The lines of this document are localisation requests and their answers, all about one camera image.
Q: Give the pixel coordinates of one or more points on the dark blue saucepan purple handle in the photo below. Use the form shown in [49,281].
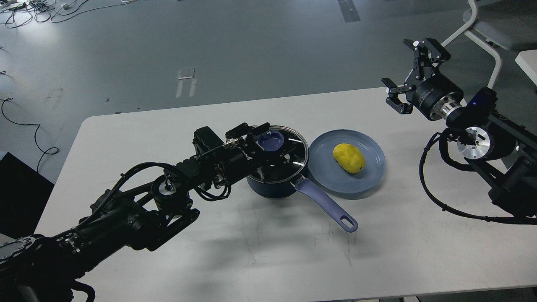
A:
[305,186]

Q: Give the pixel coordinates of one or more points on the blue-grey plate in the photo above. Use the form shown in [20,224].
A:
[331,176]

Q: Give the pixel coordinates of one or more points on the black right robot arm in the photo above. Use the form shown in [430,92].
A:
[477,138]

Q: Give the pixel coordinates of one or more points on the white table corner right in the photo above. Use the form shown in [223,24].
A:
[527,61]

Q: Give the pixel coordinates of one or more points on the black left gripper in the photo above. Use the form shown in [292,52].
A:
[246,156]

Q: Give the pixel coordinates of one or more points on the black box at left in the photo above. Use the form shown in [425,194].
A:
[24,194]

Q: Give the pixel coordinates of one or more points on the glass pot lid blue knob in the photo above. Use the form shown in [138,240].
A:
[277,141]

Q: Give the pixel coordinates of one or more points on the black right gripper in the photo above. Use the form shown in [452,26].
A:
[434,98]

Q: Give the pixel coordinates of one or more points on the white office chair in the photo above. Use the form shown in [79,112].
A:
[509,24]

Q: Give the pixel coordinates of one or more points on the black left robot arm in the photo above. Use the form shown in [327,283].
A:
[147,207]

